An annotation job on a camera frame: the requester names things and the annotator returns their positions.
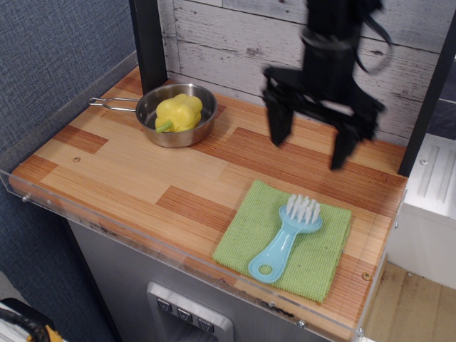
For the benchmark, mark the clear acrylic table guard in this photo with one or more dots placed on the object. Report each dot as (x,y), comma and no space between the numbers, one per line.
(101,169)

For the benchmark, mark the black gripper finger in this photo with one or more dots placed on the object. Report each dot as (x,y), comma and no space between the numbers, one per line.
(349,135)
(280,117)

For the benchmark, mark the silver dispenser button panel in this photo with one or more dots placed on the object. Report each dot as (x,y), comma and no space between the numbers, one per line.
(179,318)

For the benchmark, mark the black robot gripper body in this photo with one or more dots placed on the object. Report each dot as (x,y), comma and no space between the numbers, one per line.
(324,87)

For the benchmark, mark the black frame post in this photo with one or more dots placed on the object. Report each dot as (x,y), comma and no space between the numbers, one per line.
(149,43)
(431,98)

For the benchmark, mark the yellow toy bell pepper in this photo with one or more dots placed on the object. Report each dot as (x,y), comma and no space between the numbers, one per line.
(178,114)

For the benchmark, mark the grey toy fridge cabinet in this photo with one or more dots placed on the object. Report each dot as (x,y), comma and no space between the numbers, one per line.
(122,268)

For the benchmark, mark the green woven cloth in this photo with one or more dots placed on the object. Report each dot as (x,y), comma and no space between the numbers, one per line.
(314,257)

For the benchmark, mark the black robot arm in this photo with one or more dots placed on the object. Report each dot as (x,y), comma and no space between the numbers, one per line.
(337,26)

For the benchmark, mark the light blue dish brush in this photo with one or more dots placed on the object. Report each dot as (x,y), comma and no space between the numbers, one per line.
(300,215)

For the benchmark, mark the white side cabinet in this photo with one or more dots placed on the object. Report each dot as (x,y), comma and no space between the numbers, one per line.
(422,239)

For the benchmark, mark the black left frame post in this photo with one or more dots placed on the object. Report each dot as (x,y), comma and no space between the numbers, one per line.
(149,43)

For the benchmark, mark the black right frame post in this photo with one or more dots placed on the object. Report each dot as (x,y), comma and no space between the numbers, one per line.
(431,98)

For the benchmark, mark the small steel pan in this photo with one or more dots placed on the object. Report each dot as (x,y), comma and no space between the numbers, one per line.
(145,112)

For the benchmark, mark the yellow black object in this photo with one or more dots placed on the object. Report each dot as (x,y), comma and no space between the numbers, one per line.
(20,322)

